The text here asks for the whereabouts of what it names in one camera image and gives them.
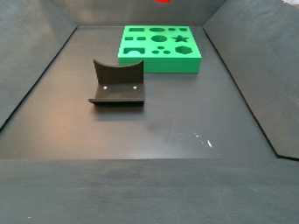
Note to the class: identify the green shape sorter box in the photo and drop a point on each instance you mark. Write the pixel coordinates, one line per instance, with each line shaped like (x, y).
(166, 48)

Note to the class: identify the red object at top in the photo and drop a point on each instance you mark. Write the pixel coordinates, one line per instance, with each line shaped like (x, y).
(163, 1)

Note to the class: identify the black curved holder bracket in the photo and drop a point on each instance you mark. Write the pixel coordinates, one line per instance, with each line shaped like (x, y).
(121, 84)

